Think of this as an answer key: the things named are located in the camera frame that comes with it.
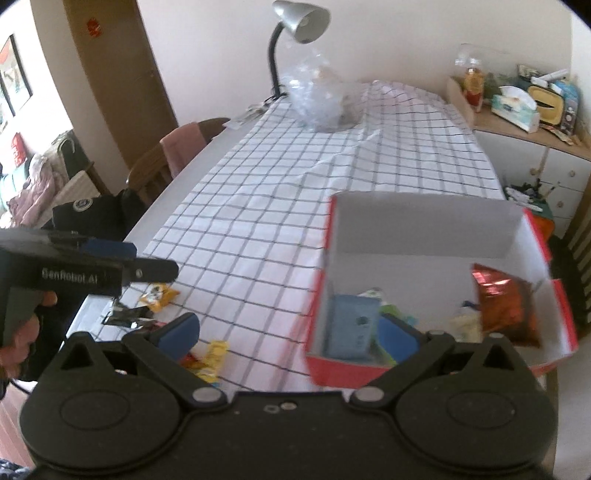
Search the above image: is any yellow cartoon snack packet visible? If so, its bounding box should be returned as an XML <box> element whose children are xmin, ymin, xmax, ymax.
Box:
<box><xmin>198</xmin><ymin>340</ymin><xmax>230</xmax><ymax>382</ymax></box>

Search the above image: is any yellow tissue holder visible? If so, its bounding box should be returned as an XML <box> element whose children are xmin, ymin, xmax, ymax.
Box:
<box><xmin>527</xmin><ymin>84</ymin><xmax>567</xmax><ymax>126</ymax></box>

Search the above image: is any framed wall picture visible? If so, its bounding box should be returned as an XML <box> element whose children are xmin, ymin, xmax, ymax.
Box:
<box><xmin>0</xmin><ymin>34</ymin><xmax>33</xmax><ymax>117</ymax></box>

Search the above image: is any white checked tablecloth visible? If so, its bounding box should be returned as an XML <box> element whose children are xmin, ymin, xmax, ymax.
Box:
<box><xmin>99</xmin><ymin>79</ymin><xmax>509</xmax><ymax>394</ymax></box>

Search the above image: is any light wooden box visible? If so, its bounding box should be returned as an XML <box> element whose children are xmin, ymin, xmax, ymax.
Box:
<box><xmin>447</xmin><ymin>76</ymin><xmax>476</xmax><ymax>126</ymax></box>

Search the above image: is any white tube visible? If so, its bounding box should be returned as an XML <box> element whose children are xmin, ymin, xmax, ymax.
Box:
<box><xmin>533</xmin><ymin>68</ymin><xmax>570</xmax><ymax>88</ymax></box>

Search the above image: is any green and white packet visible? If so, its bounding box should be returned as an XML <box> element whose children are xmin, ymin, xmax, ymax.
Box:
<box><xmin>359</xmin><ymin>287</ymin><xmax>417</xmax><ymax>325</ymax></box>

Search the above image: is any clear plastic bag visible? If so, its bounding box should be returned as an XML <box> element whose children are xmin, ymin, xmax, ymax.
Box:
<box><xmin>281</xmin><ymin>46</ymin><xmax>366</xmax><ymax>133</ymax></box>

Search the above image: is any blue snack packet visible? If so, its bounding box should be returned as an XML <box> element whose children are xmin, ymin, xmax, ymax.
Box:
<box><xmin>323</xmin><ymin>294</ymin><xmax>380</xmax><ymax>360</ymax></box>

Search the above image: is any brown wooden door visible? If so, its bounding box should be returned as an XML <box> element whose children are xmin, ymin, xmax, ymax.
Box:
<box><xmin>62</xmin><ymin>0</ymin><xmax>180</xmax><ymax>195</ymax></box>

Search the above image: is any pile of pink clothes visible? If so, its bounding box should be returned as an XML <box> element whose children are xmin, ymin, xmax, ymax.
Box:
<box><xmin>7</xmin><ymin>152</ymin><xmax>70</xmax><ymax>227</ymax></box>

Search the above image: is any blue package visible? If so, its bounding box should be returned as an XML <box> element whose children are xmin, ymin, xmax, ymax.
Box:
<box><xmin>558</xmin><ymin>80</ymin><xmax>581</xmax><ymax>136</ymax></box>

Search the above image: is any silver desk lamp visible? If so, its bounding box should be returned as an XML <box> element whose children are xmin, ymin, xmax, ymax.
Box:
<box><xmin>267</xmin><ymin>0</ymin><xmax>332</xmax><ymax>100</ymax></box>

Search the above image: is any wooden chair with pink cloth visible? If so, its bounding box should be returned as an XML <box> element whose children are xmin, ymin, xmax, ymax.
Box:
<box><xmin>127</xmin><ymin>117</ymin><xmax>230</xmax><ymax>206</ymax></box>

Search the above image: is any person's left hand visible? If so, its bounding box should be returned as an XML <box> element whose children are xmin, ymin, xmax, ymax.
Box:
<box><xmin>0</xmin><ymin>291</ymin><xmax>59</xmax><ymax>380</ymax></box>

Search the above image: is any orange and green container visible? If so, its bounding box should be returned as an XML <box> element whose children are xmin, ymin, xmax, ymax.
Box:
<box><xmin>503</xmin><ymin>185</ymin><xmax>555</xmax><ymax>241</ymax></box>

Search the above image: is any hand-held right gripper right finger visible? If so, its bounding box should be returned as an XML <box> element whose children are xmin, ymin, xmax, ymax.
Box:
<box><xmin>348</xmin><ymin>318</ymin><xmax>533</xmax><ymax>409</ymax></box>

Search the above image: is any wooden slat-back chair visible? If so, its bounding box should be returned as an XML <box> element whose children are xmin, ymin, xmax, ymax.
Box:
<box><xmin>547</xmin><ymin>194</ymin><xmax>591</xmax><ymax>334</ymax></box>

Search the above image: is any bottle of orange liquid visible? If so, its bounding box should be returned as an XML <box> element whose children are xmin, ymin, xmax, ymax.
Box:
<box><xmin>463</xmin><ymin>67</ymin><xmax>486</xmax><ymax>114</ymax></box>

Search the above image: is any red snack packet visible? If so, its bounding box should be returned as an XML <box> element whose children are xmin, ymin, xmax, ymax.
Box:
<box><xmin>182</xmin><ymin>353</ymin><xmax>209</xmax><ymax>376</ymax></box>

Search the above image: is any red cardboard box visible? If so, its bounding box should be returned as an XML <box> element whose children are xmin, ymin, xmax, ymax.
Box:
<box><xmin>305</xmin><ymin>191</ymin><xmax>579</xmax><ymax>387</ymax></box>

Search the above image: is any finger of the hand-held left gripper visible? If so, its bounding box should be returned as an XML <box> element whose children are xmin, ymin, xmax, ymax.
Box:
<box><xmin>85</xmin><ymin>239</ymin><xmax>137</xmax><ymax>260</ymax></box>
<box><xmin>121</xmin><ymin>257</ymin><xmax>180</xmax><ymax>284</ymax></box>

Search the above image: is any black bag with round logo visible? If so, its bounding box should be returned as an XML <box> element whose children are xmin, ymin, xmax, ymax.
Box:
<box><xmin>51</xmin><ymin>191</ymin><xmax>139</xmax><ymax>245</ymax></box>

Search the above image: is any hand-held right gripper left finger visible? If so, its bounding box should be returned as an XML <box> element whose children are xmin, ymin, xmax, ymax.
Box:
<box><xmin>60</xmin><ymin>312</ymin><xmax>232</xmax><ymax>409</ymax></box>

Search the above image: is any red-brown foil chip bag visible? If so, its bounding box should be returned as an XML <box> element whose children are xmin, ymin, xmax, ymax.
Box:
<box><xmin>471</xmin><ymin>263</ymin><xmax>542</xmax><ymax>348</ymax></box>

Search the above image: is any white and green tissue box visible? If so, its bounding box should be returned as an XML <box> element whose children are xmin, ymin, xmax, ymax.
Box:
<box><xmin>490</xmin><ymin>85</ymin><xmax>541</xmax><ymax>134</ymax></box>

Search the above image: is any white wooden-topped cabinet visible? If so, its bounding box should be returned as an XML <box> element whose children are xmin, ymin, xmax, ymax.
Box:
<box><xmin>471</xmin><ymin>105</ymin><xmax>591</xmax><ymax>241</ymax></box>

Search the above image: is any small yellow snack packet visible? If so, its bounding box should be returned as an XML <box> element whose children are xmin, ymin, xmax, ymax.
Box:
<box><xmin>139</xmin><ymin>284</ymin><xmax>181</xmax><ymax>314</ymax></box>

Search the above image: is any pink cloth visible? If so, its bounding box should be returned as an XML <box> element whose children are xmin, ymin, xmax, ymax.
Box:
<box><xmin>159</xmin><ymin>122</ymin><xmax>209</xmax><ymax>179</ymax></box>

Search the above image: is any dark brown chocolate packet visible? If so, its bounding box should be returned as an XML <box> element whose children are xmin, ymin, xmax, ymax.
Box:
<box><xmin>102</xmin><ymin>302</ymin><xmax>158</xmax><ymax>331</ymax></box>

